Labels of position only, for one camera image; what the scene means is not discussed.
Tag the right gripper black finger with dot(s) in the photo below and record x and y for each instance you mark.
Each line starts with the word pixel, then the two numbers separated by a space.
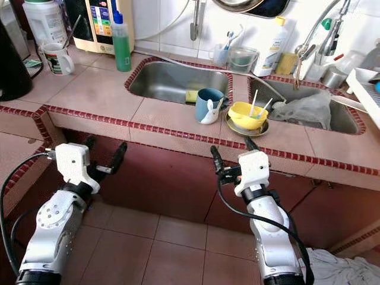
pixel 250 143
pixel 217 160

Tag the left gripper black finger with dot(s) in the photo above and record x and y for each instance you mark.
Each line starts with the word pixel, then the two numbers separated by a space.
pixel 90 141
pixel 117 157

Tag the round metal plate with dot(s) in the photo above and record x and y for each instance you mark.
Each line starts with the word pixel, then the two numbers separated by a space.
pixel 258 132

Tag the yellow plastic bowl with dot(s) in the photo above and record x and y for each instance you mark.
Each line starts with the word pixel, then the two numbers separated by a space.
pixel 246 116

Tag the blue mug with white rabbit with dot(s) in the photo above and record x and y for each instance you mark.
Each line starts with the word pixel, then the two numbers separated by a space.
pixel 205 105

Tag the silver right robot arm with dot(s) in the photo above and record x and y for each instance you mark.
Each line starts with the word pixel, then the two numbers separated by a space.
pixel 273 237

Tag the white plastic stick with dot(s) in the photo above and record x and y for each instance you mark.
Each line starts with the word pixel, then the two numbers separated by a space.
pixel 253 102

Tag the dark red base cabinet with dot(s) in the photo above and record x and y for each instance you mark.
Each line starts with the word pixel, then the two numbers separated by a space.
pixel 172 184

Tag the clear plastic bag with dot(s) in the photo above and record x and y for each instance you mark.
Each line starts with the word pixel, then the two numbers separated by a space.
pixel 309 110

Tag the yellow green sponge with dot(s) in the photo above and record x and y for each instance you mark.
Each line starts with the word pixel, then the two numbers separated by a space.
pixel 190 96

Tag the small clear plastic bucket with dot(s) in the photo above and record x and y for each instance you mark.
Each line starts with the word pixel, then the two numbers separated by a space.
pixel 242 59

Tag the stainless steel sink basin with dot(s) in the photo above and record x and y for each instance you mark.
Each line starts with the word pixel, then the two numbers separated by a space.
pixel 166 80
pixel 332 119

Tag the mustard yellow sponge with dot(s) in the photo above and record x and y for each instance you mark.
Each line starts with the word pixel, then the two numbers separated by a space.
pixel 286 63

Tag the white printed mug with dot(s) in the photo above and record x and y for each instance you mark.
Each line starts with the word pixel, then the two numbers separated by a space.
pixel 57 59

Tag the clear toothbrush cup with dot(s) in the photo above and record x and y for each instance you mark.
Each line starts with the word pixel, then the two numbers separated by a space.
pixel 221 55

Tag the white bottle with yellow cap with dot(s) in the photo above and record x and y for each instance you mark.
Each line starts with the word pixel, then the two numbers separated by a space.
pixel 273 50

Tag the green dish soap bottle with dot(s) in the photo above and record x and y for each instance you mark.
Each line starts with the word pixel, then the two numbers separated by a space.
pixel 121 50

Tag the small metal cup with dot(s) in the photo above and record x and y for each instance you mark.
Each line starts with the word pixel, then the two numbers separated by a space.
pixel 332 77

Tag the black electric kettle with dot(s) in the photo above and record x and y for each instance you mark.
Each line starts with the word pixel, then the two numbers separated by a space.
pixel 15 59

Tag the beige water ionizer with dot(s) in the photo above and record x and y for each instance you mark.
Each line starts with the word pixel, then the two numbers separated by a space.
pixel 101 24

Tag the white plastic jug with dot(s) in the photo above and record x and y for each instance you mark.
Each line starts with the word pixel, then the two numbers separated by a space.
pixel 44 24

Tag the white dish rack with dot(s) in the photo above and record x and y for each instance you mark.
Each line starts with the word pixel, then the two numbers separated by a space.
pixel 365 89

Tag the clear plastic container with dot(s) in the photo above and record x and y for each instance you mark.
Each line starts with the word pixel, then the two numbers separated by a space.
pixel 350 59

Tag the chrome sink faucet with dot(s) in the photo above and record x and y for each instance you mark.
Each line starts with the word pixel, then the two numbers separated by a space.
pixel 326 29

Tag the hanging metal pan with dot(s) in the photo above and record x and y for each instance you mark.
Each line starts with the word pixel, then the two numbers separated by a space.
pixel 252 6

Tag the blue bowl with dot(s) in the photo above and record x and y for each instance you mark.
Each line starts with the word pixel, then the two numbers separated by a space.
pixel 377 86

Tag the white bottle with green cap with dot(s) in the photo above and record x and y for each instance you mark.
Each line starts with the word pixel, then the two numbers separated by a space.
pixel 326 24

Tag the grey cloth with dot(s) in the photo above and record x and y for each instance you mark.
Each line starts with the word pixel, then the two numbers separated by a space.
pixel 344 267

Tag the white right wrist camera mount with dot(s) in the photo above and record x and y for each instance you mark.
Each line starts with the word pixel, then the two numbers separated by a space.
pixel 252 172

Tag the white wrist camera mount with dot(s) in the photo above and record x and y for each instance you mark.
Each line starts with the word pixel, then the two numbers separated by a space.
pixel 74 166
pixel 252 172

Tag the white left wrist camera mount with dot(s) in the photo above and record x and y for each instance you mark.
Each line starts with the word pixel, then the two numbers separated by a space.
pixel 74 166

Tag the chrome wall tap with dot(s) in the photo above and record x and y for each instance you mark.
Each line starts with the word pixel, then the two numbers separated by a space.
pixel 196 24

